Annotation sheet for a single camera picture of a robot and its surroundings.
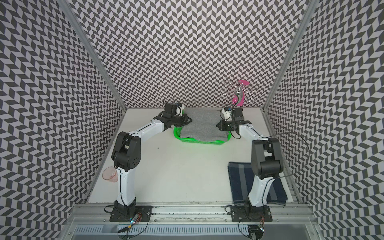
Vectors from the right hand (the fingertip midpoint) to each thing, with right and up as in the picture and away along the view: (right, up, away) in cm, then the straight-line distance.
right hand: (219, 126), depth 96 cm
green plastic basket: (-27, -3, -2) cm, 27 cm away
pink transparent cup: (-64, -27, -10) cm, 71 cm away
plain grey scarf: (-10, 0, -2) cm, 11 cm away
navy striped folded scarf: (+11, -29, -13) cm, 33 cm away
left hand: (-18, +4, 0) cm, 18 cm away
